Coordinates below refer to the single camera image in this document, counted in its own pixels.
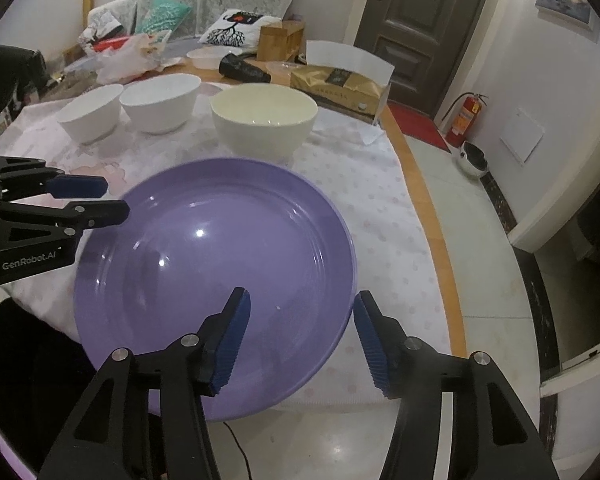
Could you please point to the grey tree print pillow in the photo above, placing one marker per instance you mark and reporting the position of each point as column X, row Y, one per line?
column 100, row 27

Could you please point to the wooden side cabinet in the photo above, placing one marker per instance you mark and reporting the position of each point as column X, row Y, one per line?
column 277, row 42

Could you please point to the white tree print pillow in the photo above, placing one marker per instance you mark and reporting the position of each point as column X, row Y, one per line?
column 240, row 30

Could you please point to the person's dark clothing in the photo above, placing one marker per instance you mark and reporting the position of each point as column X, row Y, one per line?
column 30, row 375

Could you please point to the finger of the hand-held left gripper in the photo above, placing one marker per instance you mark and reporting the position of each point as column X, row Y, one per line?
column 100, row 212
column 77, row 187

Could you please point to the cream bowl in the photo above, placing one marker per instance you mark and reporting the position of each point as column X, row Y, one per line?
column 260, row 135

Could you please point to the red doormat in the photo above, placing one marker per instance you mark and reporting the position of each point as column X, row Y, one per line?
column 420, row 125

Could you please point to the dark brown door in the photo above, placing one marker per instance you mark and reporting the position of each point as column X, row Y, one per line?
column 410, row 35

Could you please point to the white plastic bag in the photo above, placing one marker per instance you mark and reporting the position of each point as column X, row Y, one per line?
column 125, row 62

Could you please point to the red fire extinguisher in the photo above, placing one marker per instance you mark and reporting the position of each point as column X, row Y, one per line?
column 467, row 120

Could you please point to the clear plastic lid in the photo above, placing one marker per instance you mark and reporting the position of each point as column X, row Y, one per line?
column 285, row 72

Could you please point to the white wall panel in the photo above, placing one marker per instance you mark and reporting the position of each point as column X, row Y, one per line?
column 522, row 135

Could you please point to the white helmet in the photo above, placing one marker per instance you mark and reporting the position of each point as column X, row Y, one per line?
column 472, row 160

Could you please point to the grey sofa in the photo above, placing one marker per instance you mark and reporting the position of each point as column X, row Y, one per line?
column 195, row 30

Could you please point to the teal leaf pillow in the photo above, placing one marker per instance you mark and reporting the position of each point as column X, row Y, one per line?
column 162, row 15

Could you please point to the purple plate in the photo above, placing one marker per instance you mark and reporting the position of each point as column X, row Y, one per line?
column 205, row 260

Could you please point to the gold tissue pack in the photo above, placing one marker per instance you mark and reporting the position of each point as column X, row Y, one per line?
column 330, row 85

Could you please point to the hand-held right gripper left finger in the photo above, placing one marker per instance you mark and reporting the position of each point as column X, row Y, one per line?
column 232, row 340

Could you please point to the black textured sleeve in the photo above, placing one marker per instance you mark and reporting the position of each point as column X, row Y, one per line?
column 242, row 69

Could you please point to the white plastic container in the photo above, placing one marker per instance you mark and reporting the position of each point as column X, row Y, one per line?
column 205, row 57

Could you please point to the red lidded container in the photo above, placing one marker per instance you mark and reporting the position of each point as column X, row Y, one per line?
column 112, row 44

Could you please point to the white under cloth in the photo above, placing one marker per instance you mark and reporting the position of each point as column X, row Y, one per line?
column 367, row 135

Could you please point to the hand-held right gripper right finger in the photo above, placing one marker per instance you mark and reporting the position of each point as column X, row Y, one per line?
column 372, row 340

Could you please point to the small white bowl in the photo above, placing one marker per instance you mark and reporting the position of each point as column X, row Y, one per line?
column 87, row 117

